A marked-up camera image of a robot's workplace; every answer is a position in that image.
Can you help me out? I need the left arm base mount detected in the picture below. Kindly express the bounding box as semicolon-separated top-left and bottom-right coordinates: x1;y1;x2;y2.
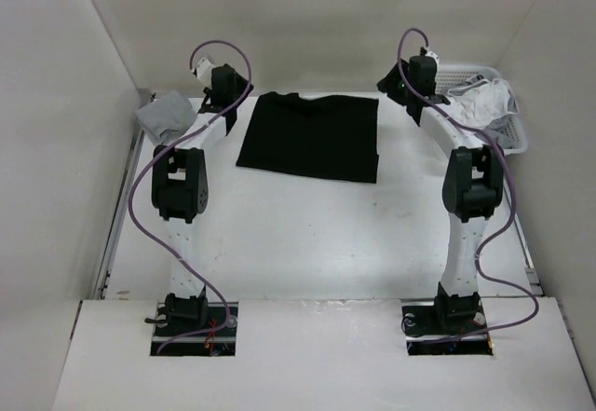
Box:
145;302;239;357

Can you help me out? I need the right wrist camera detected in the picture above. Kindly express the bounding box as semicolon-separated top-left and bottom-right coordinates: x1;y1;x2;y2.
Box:
420;47;440;65

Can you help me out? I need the folded grey tank top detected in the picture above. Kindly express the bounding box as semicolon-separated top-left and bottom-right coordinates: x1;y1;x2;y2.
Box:
135;90;196;145

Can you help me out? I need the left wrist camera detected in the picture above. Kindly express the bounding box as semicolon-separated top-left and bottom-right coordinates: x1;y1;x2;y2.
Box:
192;56;215;86

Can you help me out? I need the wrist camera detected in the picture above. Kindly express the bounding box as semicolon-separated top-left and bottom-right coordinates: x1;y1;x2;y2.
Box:
192;56;215;86
420;47;440;65

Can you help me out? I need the white tank top in basket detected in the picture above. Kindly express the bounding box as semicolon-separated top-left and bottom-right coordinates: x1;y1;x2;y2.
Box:
446;78;518;129

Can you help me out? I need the grey tank top in basket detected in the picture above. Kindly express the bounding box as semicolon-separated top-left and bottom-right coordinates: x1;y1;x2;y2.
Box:
446;75;518;149

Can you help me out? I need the white plastic basket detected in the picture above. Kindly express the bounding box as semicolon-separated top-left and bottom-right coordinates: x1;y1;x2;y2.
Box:
436;63;528;155

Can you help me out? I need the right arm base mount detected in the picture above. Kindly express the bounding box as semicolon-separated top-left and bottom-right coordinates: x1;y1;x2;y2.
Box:
401;302;494;356

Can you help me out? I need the black tank top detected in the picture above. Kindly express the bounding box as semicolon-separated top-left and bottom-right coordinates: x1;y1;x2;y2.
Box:
237;92;379;184

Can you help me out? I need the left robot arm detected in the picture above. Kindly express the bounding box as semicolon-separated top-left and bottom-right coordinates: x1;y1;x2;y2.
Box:
139;58;252;336

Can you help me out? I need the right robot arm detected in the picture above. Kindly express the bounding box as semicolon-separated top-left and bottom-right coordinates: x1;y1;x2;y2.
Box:
377;55;504;337

